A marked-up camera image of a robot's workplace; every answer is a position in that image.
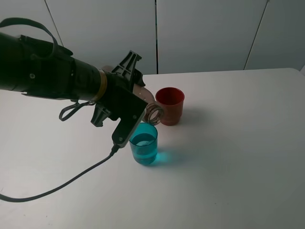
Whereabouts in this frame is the red plastic cup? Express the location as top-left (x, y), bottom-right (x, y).
top-left (155, 87), bottom-right (185, 126)

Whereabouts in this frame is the black camera cable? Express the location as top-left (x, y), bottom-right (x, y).
top-left (0, 143), bottom-right (120, 203)

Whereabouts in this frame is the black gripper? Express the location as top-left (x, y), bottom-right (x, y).
top-left (91, 51), bottom-right (142, 127)

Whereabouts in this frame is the clear brownish plastic bottle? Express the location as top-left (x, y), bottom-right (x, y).
top-left (93, 68), bottom-right (164, 125)

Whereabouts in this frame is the teal translucent plastic cup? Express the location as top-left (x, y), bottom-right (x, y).
top-left (129, 123), bottom-right (158, 165)

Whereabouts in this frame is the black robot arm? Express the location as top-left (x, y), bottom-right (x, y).
top-left (0, 34), bottom-right (146, 127)

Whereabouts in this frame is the thin black cable loop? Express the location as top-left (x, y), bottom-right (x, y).
top-left (0, 17), bottom-right (96, 122)

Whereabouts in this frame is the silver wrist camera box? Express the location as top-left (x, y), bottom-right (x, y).
top-left (112, 94), bottom-right (147, 148)

